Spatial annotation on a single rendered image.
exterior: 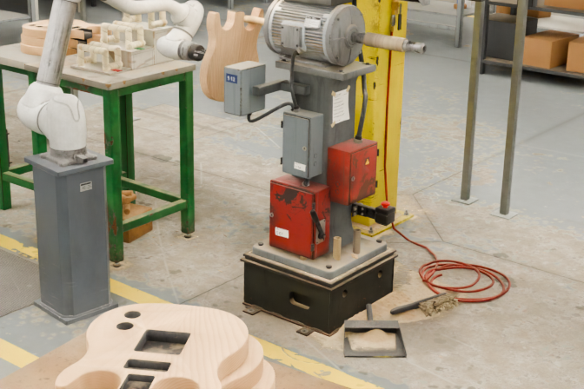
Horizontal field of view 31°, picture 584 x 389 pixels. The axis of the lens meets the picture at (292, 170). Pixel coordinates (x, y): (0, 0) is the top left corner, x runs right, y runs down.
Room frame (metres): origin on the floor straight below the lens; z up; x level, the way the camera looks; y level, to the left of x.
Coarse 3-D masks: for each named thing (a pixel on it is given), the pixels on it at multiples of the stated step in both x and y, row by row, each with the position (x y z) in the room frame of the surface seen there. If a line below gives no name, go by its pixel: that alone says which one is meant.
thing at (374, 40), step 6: (366, 36) 4.16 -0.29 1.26; (372, 36) 4.15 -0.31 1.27; (378, 36) 4.13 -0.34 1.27; (384, 36) 4.12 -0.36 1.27; (390, 36) 4.11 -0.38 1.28; (396, 36) 4.10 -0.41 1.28; (366, 42) 4.16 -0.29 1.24; (372, 42) 4.14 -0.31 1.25; (378, 42) 4.12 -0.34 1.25; (384, 42) 4.10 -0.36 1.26; (390, 42) 4.09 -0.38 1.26; (396, 42) 4.07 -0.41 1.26; (402, 42) 4.06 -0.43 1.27; (384, 48) 4.11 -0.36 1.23; (390, 48) 4.09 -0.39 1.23; (396, 48) 4.07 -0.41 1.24
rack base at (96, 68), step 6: (72, 66) 4.94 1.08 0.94; (78, 66) 4.93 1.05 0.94; (84, 66) 4.93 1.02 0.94; (90, 66) 4.93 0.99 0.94; (96, 66) 4.93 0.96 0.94; (102, 66) 4.94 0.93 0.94; (96, 72) 4.84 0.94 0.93; (102, 72) 4.82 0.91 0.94; (108, 72) 4.81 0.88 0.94; (114, 72) 4.81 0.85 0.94; (120, 72) 4.85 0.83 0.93
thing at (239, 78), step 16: (240, 64) 4.24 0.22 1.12; (256, 64) 4.25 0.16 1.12; (224, 80) 4.20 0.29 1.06; (240, 80) 4.15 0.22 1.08; (256, 80) 4.23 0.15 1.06; (224, 96) 4.20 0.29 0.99; (240, 96) 4.15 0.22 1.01; (256, 96) 4.23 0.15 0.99; (240, 112) 4.15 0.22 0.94; (272, 112) 4.24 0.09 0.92
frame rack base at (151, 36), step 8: (144, 24) 5.19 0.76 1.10; (120, 32) 5.17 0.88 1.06; (136, 32) 5.10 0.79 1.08; (144, 32) 5.07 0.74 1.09; (152, 32) 5.04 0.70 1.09; (160, 32) 5.08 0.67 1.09; (168, 32) 5.12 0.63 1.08; (120, 40) 5.17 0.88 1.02; (136, 40) 5.11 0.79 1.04; (144, 40) 5.07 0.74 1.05; (152, 40) 5.04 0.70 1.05; (160, 56) 5.07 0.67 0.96
